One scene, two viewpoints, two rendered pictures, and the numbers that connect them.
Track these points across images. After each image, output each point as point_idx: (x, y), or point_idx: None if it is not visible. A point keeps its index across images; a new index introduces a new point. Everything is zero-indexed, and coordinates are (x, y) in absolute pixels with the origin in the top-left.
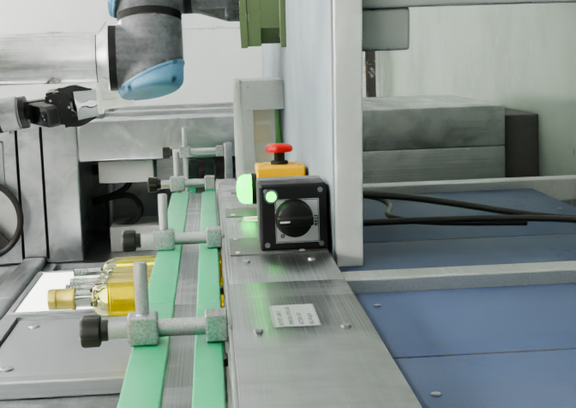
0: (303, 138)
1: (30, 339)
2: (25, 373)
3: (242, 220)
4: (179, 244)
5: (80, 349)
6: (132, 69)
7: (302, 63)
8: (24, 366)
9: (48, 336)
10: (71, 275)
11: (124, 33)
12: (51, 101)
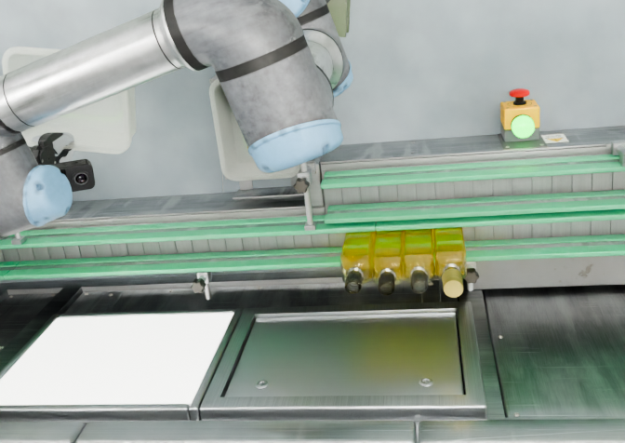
0: (499, 85)
1: (311, 382)
2: (441, 369)
3: (563, 142)
4: (609, 162)
5: (365, 348)
6: (343, 69)
7: (503, 30)
8: (417, 373)
9: (306, 371)
10: (18, 382)
11: (330, 34)
12: (43, 161)
